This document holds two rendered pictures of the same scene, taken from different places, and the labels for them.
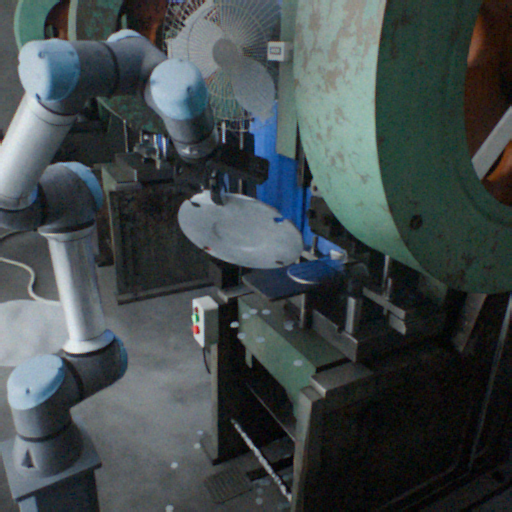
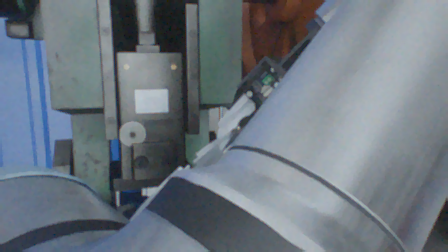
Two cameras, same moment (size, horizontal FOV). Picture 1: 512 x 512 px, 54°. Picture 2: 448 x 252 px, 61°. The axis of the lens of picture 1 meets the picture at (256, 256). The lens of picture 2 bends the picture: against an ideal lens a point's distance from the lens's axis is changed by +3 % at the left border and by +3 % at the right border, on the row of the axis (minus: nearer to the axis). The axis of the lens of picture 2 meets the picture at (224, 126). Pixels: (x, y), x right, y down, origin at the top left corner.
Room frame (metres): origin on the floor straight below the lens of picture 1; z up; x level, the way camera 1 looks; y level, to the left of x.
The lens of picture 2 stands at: (0.86, 0.57, 1.16)
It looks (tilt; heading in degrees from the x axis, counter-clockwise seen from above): 10 degrees down; 284
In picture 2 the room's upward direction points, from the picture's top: straight up
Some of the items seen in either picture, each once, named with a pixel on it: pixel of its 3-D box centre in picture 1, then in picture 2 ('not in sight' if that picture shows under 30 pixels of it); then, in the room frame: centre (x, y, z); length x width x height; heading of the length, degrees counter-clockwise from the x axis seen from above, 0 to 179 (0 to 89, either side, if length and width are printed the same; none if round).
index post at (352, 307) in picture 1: (353, 312); not in sight; (1.03, -0.23, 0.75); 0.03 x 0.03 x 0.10; 30
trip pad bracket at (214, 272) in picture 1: (223, 288); not in sight; (1.40, 0.10, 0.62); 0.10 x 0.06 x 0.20; 30
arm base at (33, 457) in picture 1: (46, 435); not in sight; (0.88, 0.47, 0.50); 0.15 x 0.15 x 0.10
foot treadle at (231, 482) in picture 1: (294, 459); not in sight; (1.18, -0.14, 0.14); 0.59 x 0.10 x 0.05; 120
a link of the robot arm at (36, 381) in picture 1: (42, 392); not in sight; (0.88, 0.46, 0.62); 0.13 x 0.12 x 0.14; 142
